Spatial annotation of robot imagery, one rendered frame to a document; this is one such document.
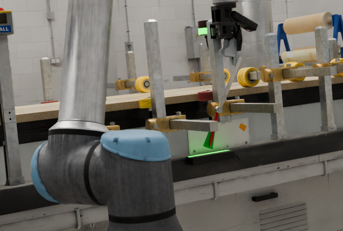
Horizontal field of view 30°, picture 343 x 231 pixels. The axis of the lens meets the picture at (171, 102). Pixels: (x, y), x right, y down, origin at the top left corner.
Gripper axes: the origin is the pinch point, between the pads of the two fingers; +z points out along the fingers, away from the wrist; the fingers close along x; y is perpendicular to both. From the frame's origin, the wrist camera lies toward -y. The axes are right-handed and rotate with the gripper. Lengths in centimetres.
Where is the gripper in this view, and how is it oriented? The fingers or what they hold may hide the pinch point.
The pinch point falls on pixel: (235, 61)
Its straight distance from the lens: 225.0
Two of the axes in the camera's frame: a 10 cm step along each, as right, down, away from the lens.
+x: 4.8, 0.0, -8.7
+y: -8.7, 1.0, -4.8
